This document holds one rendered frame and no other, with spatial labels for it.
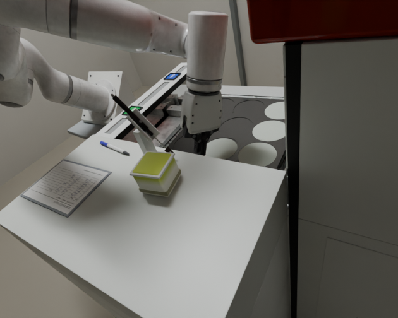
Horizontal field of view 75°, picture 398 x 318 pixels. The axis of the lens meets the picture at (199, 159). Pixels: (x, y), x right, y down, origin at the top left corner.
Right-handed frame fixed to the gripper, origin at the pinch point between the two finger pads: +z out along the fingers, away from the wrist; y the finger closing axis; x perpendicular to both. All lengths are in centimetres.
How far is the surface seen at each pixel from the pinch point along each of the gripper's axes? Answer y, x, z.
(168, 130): -3.9, -25.2, 5.4
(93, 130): 13, -66, 18
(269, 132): -20.0, 5.5, -2.5
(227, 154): -6.9, 3.3, 2.2
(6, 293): 74, -94, 127
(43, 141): 31, -248, 97
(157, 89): -8.2, -42.6, -4.3
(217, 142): -8.1, -3.1, 1.8
